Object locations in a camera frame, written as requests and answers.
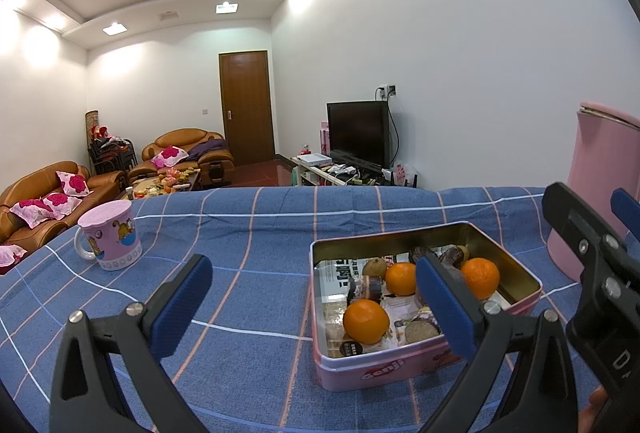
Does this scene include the red clothing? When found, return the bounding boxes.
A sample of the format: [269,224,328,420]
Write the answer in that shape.
[91,125,126,146]

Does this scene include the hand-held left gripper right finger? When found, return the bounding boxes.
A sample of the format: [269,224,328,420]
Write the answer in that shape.
[415,255,581,433]

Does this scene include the blue checked cloth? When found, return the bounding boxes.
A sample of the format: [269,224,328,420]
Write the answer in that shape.
[0,185,640,433]

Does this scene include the patterned rolled mat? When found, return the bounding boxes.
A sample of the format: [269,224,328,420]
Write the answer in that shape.
[85,110,101,148]

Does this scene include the stacked black chairs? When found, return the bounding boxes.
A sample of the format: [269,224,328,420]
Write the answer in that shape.
[87,138,138,174]

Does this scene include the pink tin box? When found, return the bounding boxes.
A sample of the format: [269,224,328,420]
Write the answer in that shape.
[308,221,543,393]

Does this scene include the pile of snacks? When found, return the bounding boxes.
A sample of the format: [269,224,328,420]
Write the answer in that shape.
[137,168,196,192]

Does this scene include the pink electric kettle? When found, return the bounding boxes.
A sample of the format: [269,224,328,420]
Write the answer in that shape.
[546,101,640,281]

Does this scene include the pink floral cushion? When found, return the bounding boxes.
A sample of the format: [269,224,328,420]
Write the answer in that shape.
[10,199,56,229]
[0,244,28,270]
[151,145,188,168]
[42,193,83,220]
[56,170,93,198]

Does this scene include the purple blanket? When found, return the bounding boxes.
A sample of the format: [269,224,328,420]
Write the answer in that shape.
[187,139,228,161]

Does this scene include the black television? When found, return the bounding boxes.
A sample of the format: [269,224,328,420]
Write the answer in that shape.
[326,100,391,171]

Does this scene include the printed paper sheet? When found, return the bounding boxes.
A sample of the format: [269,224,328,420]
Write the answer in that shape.
[314,245,516,359]

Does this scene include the floral plastic bag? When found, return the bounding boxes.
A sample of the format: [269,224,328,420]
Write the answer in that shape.
[392,161,418,188]

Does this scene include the purple beetroot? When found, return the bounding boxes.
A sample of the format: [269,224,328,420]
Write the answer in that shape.
[439,245,471,271]

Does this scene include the brown wooden door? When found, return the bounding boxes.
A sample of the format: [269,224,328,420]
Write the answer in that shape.
[218,50,275,167]

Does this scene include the orange mandarin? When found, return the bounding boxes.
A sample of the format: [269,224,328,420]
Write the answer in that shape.
[385,262,420,296]
[343,299,391,345]
[460,257,501,301]

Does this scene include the dark purple passion fruit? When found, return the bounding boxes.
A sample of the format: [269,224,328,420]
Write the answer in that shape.
[409,246,440,264]

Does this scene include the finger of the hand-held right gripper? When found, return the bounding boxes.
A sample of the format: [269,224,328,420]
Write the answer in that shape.
[541,182,632,299]
[610,187,640,241]

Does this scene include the white television stand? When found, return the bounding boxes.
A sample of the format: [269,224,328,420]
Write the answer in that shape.
[291,154,386,188]

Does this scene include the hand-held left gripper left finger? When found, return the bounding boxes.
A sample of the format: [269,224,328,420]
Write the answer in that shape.
[49,254,213,433]

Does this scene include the black power cable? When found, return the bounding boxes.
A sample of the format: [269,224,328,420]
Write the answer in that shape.
[387,95,403,166]

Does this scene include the brown leather armchair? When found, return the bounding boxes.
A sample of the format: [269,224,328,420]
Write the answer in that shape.
[127,129,236,186]

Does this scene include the person's right hand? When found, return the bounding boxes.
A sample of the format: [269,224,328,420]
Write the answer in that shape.
[579,385,610,433]

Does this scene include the glass coffee table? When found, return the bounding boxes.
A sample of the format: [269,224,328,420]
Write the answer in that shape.
[117,167,201,201]

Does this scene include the brown leather sofa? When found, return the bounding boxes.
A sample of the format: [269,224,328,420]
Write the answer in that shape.
[0,161,126,259]

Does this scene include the pink cartoon mug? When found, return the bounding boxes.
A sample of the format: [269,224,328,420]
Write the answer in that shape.
[74,200,143,272]

